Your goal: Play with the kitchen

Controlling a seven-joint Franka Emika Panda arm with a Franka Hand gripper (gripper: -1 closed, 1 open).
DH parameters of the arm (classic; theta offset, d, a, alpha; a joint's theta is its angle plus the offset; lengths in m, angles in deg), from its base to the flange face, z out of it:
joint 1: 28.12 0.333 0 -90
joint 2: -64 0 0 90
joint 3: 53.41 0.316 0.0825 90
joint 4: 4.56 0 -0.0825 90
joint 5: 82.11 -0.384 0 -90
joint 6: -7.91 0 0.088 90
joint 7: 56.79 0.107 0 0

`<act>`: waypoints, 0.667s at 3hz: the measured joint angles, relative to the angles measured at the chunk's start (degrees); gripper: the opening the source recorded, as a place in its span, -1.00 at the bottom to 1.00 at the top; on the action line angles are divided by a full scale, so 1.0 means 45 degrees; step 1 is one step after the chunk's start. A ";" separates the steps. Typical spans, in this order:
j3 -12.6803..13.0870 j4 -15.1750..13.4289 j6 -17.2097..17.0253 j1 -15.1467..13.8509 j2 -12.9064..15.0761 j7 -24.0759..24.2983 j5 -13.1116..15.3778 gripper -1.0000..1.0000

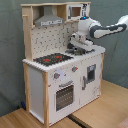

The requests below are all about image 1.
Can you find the small metal pot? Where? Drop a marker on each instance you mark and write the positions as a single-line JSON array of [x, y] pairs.
[[76, 51]]

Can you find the left stove knob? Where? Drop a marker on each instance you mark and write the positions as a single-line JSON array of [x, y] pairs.
[[56, 75]]

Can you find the black toy stovetop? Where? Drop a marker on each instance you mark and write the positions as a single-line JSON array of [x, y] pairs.
[[51, 59]]

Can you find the grey range hood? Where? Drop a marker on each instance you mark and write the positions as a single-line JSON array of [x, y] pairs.
[[48, 18]]

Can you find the grey toy sink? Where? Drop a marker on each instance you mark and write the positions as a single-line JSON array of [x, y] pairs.
[[86, 52]]

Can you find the stove knob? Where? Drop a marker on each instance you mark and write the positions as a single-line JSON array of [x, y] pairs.
[[56, 75], [74, 69]]

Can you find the white cabinet door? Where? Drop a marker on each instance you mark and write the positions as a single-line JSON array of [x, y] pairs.
[[90, 79]]

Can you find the toy oven door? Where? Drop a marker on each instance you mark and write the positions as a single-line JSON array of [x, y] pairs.
[[63, 99]]

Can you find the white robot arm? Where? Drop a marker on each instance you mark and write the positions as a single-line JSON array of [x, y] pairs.
[[88, 26]]

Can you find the right stove knob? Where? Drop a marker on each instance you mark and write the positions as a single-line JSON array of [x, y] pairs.
[[74, 69]]

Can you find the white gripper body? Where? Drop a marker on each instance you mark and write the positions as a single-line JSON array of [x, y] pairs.
[[81, 41]]

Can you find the wooden toy kitchen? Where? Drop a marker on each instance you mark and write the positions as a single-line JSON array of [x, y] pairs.
[[45, 40]]

